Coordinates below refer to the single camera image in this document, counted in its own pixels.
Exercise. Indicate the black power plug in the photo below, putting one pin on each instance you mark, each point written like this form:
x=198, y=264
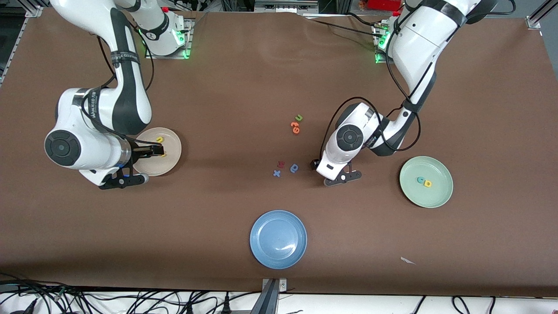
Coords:
x=226, y=306

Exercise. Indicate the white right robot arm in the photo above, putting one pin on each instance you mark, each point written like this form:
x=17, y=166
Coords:
x=61, y=148

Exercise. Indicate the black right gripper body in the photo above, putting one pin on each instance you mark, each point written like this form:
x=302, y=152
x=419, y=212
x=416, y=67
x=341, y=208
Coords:
x=138, y=151

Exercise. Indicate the pale green plate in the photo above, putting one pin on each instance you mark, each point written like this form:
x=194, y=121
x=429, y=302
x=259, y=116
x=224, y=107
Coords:
x=426, y=196

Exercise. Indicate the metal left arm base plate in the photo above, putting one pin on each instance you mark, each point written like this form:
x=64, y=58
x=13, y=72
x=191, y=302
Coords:
x=377, y=59

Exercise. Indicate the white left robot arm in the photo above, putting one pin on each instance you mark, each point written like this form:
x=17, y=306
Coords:
x=350, y=137

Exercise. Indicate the grey rack unit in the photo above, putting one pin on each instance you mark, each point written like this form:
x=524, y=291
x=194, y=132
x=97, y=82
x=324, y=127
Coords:
x=283, y=6

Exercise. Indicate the aluminium frame corner post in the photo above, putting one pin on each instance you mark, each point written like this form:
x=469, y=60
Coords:
x=538, y=15

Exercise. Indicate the beige brown plate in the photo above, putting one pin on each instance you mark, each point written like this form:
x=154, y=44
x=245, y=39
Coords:
x=171, y=143

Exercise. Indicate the orange foam letter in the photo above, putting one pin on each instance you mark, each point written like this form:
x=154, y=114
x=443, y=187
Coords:
x=295, y=130

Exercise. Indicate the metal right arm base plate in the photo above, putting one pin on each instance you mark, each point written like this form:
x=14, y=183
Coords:
x=188, y=41

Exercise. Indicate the white paper scrap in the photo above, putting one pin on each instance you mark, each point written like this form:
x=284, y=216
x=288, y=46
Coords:
x=406, y=260

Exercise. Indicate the red box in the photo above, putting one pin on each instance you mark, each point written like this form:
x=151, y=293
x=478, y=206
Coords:
x=383, y=4

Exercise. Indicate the brown table cover sheet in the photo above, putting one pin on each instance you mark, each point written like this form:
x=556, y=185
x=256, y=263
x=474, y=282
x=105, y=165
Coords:
x=261, y=87

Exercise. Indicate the aluminium profile with bracket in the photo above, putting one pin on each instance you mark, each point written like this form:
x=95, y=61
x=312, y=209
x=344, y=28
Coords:
x=269, y=298

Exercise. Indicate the blue plate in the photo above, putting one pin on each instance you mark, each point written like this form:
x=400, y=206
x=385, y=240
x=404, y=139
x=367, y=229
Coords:
x=278, y=239

